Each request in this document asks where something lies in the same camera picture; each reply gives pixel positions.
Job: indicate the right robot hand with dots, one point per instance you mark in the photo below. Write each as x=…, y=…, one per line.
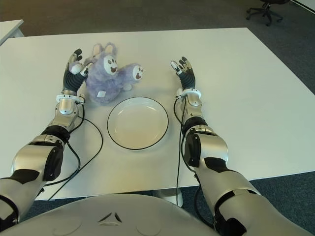
x=188, y=78

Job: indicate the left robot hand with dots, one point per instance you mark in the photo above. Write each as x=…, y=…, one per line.
x=72, y=79

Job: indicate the purple plush doll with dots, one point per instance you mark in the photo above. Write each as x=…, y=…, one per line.
x=103, y=81

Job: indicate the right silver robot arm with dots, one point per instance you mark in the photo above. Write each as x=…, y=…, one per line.
x=214, y=147

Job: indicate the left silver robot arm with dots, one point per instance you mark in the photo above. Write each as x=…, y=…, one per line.
x=32, y=157

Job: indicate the white plate black rim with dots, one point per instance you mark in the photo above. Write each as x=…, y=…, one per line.
x=137, y=124

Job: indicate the grey side desk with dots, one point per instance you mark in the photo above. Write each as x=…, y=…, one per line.
x=9, y=29

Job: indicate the black office chair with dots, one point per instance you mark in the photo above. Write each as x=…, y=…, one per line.
x=267, y=11

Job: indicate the white table leg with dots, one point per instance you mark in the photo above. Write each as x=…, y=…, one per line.
x=169, y=196

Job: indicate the grey robot torso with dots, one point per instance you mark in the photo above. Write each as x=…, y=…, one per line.
x=118, y=216

